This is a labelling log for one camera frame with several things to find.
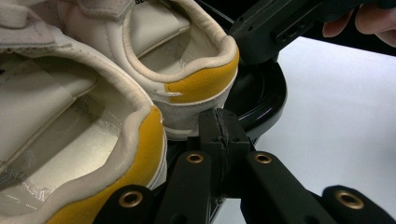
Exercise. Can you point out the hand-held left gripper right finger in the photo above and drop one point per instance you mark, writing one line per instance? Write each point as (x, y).
(236, 137)

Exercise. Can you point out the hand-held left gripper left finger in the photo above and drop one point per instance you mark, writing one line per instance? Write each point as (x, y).
(211, 137)

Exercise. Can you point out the beige sneaker yellow heel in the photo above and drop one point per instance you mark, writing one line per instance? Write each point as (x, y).
(199, 81)
(62, 130)

